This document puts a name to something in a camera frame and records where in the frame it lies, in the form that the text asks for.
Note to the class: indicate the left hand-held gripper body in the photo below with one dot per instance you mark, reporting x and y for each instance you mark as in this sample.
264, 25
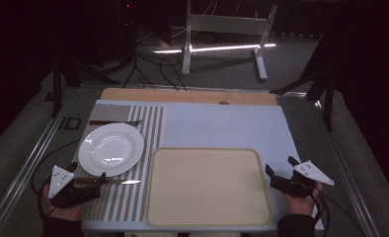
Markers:
71, 194

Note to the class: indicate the white metal stand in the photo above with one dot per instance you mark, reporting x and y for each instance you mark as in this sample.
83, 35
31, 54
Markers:
225, 23

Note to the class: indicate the person's right hand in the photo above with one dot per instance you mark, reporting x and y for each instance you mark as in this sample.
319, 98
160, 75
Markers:
301, 204

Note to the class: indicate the striped placemat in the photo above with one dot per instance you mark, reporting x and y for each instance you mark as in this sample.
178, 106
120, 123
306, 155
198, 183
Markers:
151, 131

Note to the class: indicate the light blue table mat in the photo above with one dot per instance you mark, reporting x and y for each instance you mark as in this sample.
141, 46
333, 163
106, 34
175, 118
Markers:
222, 125

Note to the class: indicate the beige plastic tray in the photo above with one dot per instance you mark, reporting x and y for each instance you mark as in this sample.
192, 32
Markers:
209, 187

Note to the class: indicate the person's left hand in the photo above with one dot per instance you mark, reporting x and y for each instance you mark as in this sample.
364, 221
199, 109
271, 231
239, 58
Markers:
64, 212

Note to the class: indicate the black tripod stand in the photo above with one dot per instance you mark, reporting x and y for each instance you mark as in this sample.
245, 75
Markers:
324, 85
64, 75

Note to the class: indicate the aluminium frame rail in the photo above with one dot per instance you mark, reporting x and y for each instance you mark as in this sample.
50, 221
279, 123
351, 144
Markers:
347, 177
24, 171

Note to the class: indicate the white round plate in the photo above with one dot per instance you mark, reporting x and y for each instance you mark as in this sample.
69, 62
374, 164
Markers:
111, 149

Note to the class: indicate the bright light strip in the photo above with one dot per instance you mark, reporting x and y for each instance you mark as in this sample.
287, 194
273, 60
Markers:
228, 48

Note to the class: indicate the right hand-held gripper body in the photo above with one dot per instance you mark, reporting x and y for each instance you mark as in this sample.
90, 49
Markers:
296, 186

